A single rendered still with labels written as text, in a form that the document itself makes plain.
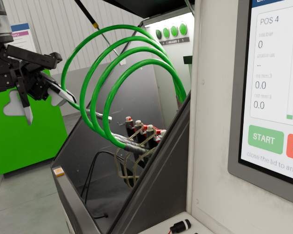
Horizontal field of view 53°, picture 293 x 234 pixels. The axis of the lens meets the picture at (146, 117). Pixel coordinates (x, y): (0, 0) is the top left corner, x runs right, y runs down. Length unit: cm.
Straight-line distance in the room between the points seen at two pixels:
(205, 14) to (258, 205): 36
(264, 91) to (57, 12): 700
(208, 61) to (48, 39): 682
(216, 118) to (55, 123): 369
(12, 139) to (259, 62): 385
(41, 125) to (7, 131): 41
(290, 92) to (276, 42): 8
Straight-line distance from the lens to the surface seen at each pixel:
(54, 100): 100
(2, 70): 74
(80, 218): 85
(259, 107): 49
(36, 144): 421
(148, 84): 134
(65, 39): 731
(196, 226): 66
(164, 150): 65
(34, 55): 75
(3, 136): 416
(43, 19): 737
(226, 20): 57
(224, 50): 57
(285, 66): 46
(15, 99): 75
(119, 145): 71
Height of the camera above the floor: 137
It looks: 14 degrees down
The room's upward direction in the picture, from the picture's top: 12 degrees counter-clockwise
